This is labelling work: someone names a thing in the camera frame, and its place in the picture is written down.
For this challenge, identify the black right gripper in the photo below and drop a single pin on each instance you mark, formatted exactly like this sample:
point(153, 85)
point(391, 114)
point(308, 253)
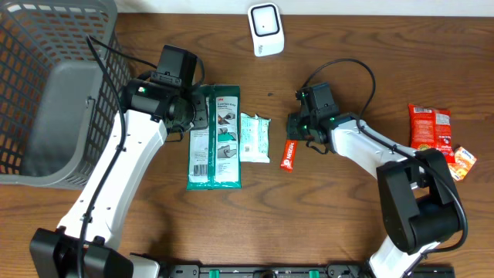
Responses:
point(292, 132)

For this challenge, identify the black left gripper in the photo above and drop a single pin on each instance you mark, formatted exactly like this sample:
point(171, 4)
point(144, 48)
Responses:
point(200, 103)

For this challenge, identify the green and white package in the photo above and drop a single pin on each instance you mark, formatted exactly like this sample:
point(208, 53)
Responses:
point(213, 160)

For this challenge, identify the red and white snack packet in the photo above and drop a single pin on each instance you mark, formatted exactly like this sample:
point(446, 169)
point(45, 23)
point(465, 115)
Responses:
point(288, 155)

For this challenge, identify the light green wipes pack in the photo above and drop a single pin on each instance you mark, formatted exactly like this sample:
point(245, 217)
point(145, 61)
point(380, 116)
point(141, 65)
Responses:
point(254, 139)

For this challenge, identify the red snack bag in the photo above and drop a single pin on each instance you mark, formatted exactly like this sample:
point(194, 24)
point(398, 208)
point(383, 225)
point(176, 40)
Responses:
point(431, 128)

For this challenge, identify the orange and white snack packet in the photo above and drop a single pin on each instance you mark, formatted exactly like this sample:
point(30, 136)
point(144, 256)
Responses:
point(464, 161)

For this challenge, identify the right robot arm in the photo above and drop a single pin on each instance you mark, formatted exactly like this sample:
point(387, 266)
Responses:
point(419, 201)

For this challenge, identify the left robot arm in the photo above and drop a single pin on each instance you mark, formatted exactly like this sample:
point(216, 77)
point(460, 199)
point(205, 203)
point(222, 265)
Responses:
point(150, 107)

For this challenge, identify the white barcode scanner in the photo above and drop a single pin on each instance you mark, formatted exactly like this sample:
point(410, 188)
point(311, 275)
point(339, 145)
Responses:
point(266, 28)

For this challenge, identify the grey plastic mesh basket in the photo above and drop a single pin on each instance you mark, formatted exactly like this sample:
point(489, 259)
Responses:
point(60, 62)

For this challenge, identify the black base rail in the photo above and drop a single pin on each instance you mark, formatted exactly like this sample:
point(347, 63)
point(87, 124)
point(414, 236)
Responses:
point(330, 271)

